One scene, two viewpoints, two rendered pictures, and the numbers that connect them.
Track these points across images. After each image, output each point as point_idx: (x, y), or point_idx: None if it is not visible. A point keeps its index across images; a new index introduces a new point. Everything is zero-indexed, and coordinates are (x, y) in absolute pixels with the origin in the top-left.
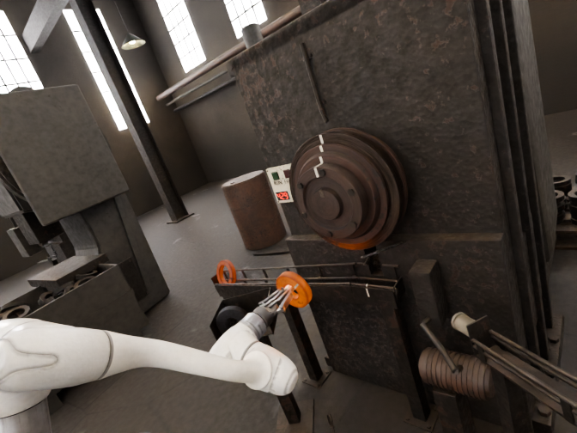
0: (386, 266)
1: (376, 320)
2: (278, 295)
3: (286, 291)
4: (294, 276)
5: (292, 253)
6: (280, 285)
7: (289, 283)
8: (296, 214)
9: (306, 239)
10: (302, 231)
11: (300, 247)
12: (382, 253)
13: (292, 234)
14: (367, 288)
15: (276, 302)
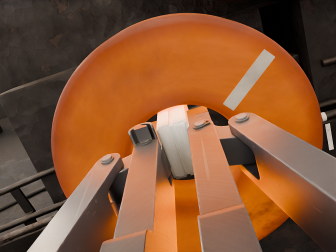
0: (335, 62)
1: (282, 234)
2: (156, 176)
3: (203, 132)
4: (214, 16)
5: (27, 136)
6: (93, 144)
7: (187, 79)
8: (25, 10)
9: (75, 68)
10: (50, 64)
11: (56, 104)
12: (319, 30)
13: (15, 85)
14: (329, 122)
15: (258, 242)
